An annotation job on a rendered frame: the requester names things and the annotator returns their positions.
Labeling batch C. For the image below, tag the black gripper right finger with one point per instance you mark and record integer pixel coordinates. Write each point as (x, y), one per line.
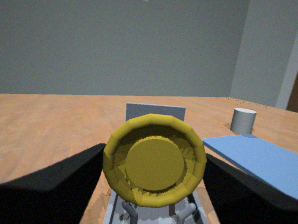
(239, 198)

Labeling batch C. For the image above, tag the grey cylinder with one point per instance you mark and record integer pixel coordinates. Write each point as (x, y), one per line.
(243, 121)

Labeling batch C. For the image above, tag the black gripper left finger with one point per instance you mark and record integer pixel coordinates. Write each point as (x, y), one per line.
(57, 194)

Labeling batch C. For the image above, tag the yellow round plate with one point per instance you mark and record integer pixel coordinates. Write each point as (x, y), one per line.
(154, 160)

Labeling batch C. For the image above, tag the light blue mat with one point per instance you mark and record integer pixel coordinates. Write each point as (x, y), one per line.
(267, 162)

